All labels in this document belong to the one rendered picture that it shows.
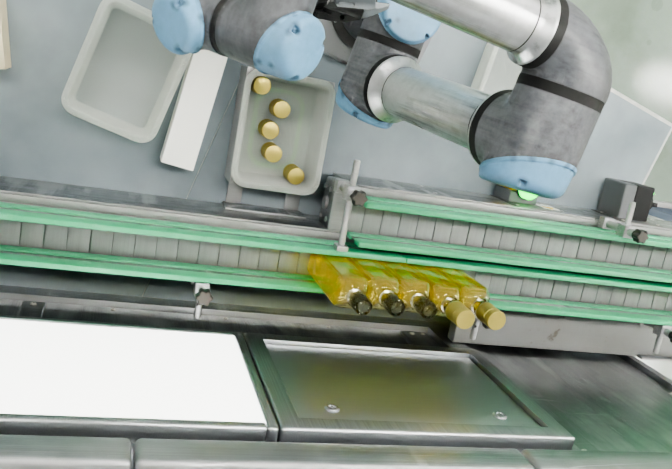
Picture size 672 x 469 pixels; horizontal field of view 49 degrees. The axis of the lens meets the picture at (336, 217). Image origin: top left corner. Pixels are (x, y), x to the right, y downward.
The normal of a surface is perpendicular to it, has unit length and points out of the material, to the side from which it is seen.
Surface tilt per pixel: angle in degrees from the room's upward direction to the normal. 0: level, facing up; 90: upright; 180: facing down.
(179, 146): 0
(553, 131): 21
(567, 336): 0
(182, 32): 56
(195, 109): 0
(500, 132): 76
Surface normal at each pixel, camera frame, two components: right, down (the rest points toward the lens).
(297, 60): 0.79, 0.40
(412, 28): 0.29, 0.16
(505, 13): 0.28, 0.41
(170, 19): -0.61, 0.40
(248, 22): -0.50, -0.01
